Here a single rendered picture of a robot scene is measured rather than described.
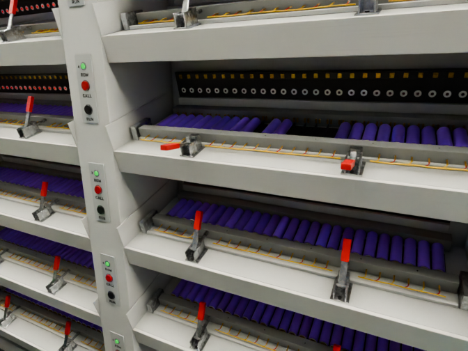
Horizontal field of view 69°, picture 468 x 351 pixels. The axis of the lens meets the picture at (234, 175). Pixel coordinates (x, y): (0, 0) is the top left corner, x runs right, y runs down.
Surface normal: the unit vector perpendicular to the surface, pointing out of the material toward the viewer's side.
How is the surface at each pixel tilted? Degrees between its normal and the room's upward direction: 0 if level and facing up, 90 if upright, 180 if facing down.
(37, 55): 105
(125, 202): 90
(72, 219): 15
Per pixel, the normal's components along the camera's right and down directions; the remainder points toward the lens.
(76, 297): -0.12, -0.86
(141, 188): 0.90, 0.12
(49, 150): -0.42, 0.50
